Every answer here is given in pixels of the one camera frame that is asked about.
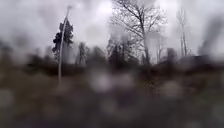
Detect dark evergreen tree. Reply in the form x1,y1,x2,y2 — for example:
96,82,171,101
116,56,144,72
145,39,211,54
106,37,138,70

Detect large bare tree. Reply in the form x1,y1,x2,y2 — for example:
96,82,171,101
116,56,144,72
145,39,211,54
108,0,168,66

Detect dark grey path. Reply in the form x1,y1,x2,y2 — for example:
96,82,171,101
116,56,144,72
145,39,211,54
0,93,224,128

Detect row of dark bushes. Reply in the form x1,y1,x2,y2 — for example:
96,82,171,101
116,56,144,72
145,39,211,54
0,53,224,77

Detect slender bare tree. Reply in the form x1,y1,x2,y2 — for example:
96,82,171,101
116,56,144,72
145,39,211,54
175,7,190,58

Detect brown grass ground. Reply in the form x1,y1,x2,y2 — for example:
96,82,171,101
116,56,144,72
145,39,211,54
0,68,224,113

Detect pale lamp post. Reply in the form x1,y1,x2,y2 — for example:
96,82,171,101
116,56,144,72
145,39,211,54
57,4,74,85

